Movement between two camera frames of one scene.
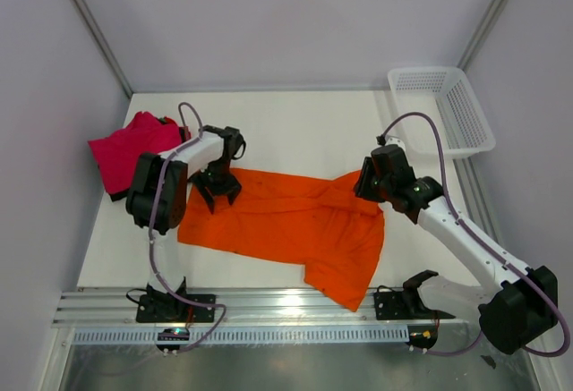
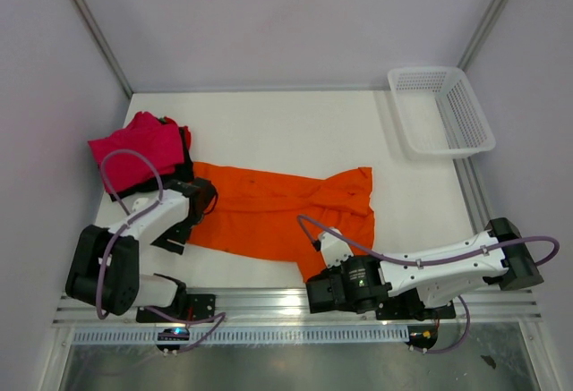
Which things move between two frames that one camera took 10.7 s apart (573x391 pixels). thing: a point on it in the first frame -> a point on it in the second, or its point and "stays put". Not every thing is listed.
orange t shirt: x=318 y=221 stays put
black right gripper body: x=382 y=186 -> x=336 y=268
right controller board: x=423 y=335 stays put
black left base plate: x=171 y=309 stays put
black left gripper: x=231 y=187 -> x=170 y=246
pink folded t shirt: x=119 y=154 stays put
